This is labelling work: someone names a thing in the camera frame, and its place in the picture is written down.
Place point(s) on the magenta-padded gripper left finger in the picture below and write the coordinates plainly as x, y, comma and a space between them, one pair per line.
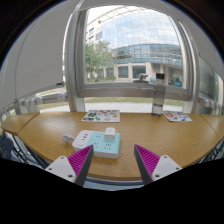
60, 166

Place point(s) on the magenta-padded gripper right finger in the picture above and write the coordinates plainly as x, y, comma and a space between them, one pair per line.
165, 165

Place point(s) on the white and mint power strip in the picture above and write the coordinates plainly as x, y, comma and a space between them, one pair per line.
96, 145

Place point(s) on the sticker sheet with red stickers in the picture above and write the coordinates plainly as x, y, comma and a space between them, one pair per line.
176, 116

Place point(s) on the row of black chairs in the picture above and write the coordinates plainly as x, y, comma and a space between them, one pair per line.
215, 151

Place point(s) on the sticker sheet with green stickers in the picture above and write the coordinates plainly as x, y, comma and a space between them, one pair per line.
101, 116

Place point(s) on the clear black-capped water bottle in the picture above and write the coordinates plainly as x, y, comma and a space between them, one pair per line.
158, 96

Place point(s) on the grey roller blind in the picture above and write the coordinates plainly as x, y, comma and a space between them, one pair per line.
40, 53

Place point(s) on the green tree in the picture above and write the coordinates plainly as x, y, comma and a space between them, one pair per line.
96, 56

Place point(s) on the glass-fronted building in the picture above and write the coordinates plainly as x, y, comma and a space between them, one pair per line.
140, 36

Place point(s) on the grey window frame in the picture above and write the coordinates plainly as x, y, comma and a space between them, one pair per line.
133, 90

